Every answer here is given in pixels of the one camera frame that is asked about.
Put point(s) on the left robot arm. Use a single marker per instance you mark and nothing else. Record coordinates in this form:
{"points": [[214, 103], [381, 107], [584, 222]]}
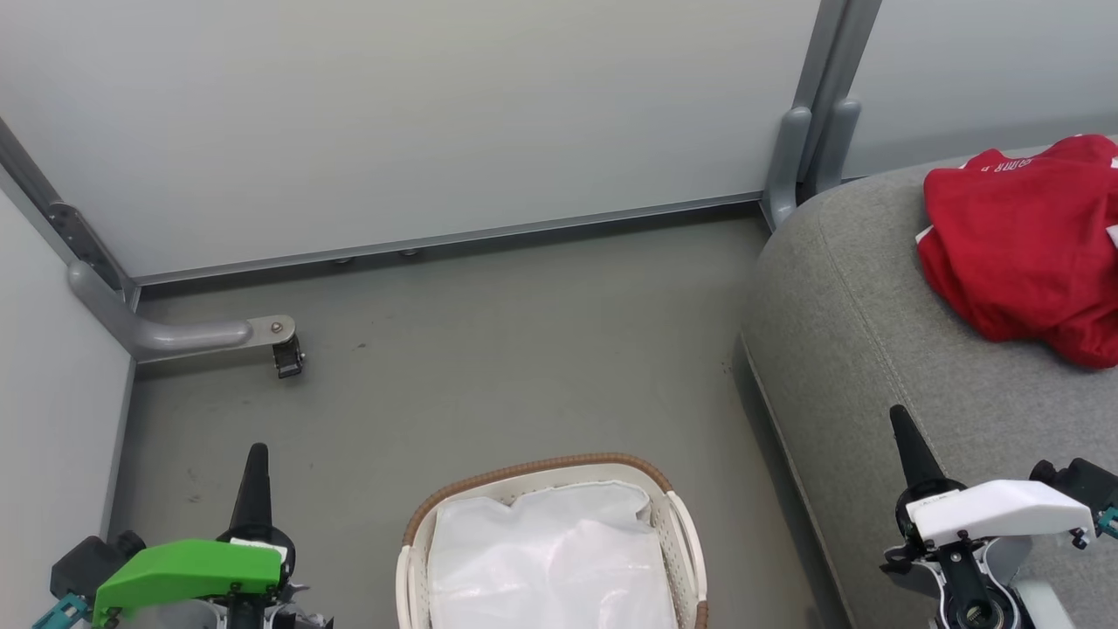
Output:
{"points": [[166, 618]]}

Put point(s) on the grey partition foot with caster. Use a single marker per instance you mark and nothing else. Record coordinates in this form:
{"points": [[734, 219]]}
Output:
{"points": [[183, 336]]}

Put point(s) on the white plastic basket liner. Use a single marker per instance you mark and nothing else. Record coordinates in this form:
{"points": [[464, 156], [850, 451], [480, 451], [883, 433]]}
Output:
{"points": [[550, 559]]}

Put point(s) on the grey corner partition post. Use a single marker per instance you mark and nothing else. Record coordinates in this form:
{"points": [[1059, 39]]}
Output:
{"points": [[61, 218]]}

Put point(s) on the grey fabric sofa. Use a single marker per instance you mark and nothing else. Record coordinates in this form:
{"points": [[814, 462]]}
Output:
{"points": [[873, 332]]}

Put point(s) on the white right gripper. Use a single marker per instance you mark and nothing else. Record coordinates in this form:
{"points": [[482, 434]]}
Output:
{"points": [[987, 515]]}

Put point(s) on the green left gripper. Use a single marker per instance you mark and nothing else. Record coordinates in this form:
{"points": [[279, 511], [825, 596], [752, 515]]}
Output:
{"points": [[192, 568]]}

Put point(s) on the white laundry basket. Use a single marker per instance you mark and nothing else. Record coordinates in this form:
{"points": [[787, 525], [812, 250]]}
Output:
{"points": [[672, 524]]}

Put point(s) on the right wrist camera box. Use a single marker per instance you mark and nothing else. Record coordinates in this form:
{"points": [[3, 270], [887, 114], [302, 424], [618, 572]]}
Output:
{"points": [[1083, 485]]}

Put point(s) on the red shirt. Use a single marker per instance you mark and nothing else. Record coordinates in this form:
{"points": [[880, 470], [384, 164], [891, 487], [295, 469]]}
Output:
{"points": [[1031, 245]]}

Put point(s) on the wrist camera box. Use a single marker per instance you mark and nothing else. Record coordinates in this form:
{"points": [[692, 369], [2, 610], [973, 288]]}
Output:
{"points": [[92, 563], [1083, 485]]}

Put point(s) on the grey partition base rail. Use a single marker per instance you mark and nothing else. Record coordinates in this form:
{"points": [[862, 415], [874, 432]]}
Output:
{"points": [[454, 236]]}

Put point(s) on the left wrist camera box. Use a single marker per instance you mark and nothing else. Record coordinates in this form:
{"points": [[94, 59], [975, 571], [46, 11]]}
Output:
{"points": [[92, 563]]}

